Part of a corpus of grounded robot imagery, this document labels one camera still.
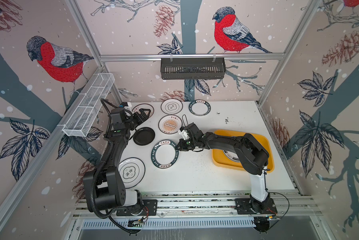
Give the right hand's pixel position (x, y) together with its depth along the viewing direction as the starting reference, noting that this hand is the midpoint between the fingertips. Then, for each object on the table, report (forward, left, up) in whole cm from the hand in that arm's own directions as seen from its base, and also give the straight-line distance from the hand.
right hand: (175, 149), depth 90 cm
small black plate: (+11, +23, -2) cm, 25 cm away
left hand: (+11, +16, +22) cm, 29 cm away
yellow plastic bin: (-6, -27, -1) cm, 28 cm away
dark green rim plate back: (+41, -16, -5) cm, 44 cm away
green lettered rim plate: (-4, +6, +1) cm, 7 cm away
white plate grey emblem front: (-13, +25, -3) cm, 28 cm away
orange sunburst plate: (+39, +28, -1) cm, 48 cm away
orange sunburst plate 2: (+22, +6, -3) cm, 23 cm away
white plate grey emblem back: (+40, +7, -3) cm, 40 cm away
